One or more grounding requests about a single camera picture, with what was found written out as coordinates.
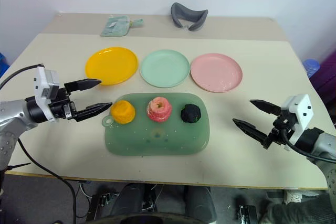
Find yellow plastic plate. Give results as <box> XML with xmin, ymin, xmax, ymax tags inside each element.
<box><xmin>85</xmin><ymin>46</ymin><xmax>139</xmax><ymax>86</ymax></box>

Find mint green plate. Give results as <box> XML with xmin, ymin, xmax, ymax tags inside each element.
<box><xmin>139</xmin><ymin>48</ymin><xmax>191</xmax><ymax>88</ymax></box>

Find purple fabric object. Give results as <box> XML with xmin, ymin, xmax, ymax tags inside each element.
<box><xmin>314</xmin><ymin>50</ymin><xmax>336</xmax><ymax>125</ymax></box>

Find dark rounded robot leg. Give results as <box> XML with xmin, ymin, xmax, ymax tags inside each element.
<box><xmin>109</xmin><ymin>183</ymin><xmax>145</xmax><ymax>218</ymax></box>
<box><xmin>186</xmin><ymin>186</ymin><xmax>217</xmax><ymax>224</ymax></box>

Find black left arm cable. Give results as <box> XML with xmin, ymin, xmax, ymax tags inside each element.
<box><xmin>0</xmin><ymin>63</ymin><xmax>77</xmax><ymax>224</ymax></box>

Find white power strip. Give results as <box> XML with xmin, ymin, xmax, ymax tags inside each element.
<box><xmin>285</xmin><ymin>189</ymin><xmax>305</xmax><ymax>204</ymax></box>

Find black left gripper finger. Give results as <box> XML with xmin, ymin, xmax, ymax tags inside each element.
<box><xmin>74</xmin><ymin>102</ymin><xmax>113</xmax><ymax>123</ymax></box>
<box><xmin>64</xmin><ymin>78</ymin><xmax>102</xmax><ymax>93</ymax></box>

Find pink plate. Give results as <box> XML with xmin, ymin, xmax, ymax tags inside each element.
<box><xmin>190</xmin><ymin>53</ymin><xmax>243</xmax><ymax>93</ymax></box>

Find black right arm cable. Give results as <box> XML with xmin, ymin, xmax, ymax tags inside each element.
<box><xmin>282</xmin><ymin>124</ymin><xmax>336</xmax><ymax>164</ymax></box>

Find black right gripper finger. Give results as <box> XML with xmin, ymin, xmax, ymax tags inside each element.
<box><xmin>232</xmin><ymin>118</ymin><xmax>269</xmax><ymax>145</ymax></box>
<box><xmin>249</xmin><ymin>99</ymin><xmax>284</xmax><ymax>116</ymax></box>

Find red apple in foam net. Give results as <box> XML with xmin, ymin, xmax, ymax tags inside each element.
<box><xmin>146</xmin><ymin>97</ymin><xmax>173</xmax><ymax>124</ymax></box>

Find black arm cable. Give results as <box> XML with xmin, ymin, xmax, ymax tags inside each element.
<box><xmin>0</xmin><ymin>63</ymin><xmax>77</xmax><ymax>224</ymax></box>
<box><xmin>282</xmin><ymin>124</ymin><xmax>336</xmax><ymax>164</ymax></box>

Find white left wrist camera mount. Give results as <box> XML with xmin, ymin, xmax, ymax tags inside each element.
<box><xmin>33</xmin><ymin>66</ymin><xmax>61</xmax><ymax>123</ymax></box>

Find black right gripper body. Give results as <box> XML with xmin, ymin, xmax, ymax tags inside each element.
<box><xmin>262</xmin><ymin>115</ymin><xmax>299</xmax><ymax>149</ymax></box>

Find light green fabric pouch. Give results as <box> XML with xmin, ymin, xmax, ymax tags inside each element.
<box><xmin>100</xmin><ymin>15</ymin><xmax>144</xmax><ymax>37</ymax></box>

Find blue plastic crate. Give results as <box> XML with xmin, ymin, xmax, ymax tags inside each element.
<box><xmin>0</xmin><ymin>52</ymin><xmax>10</xmax><ymax>73</ymax></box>

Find grey foam face pad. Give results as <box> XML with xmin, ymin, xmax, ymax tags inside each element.
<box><xmin>170</xmin><ymin>2</ymin><xmax>209</xmax><ymax>32</ymax></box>

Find orange fruit in foam net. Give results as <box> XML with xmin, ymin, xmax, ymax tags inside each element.
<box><xmin>110</xmin><ymin>100</ymin><xmax>137</xmax><ymax>125</ymax></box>

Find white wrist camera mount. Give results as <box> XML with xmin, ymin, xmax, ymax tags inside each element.
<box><xmin>33</xmin><ymin>66</ymin><xmax>61</xmax><ymax>123</ymax></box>
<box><xmin>280</xmin><ymin>93</ymin><xmax>314</xmax><ymax>146</ymax></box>

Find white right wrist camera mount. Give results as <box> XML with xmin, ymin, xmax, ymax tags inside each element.
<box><xmin>280</xmin><ymin>93</ymin><xmax>314</xmax><ymax>146</ymax></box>

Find dark green avocado in net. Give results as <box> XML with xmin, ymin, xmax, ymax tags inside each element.
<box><xmin>180</xmin><ymin>103</ymin><xmax>202</xmax><ymax>125</ymax></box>

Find green translucent cutting board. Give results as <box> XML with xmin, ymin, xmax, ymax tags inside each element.
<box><xmin>101</xmin><ymin>92</ymin><xmax>210</xmax><ymax>157</ymax></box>

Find blue water bottle cap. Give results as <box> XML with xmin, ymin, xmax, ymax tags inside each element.
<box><xmin>302</xmin><ymin>58</ymin><xmax>321</xmax><ymax>79</ymax></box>

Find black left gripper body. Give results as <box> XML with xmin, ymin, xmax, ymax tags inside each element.
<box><xmin>48</xmin><ymin>87</ymin><xmax>79</xmax><ymax>122</ymax></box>

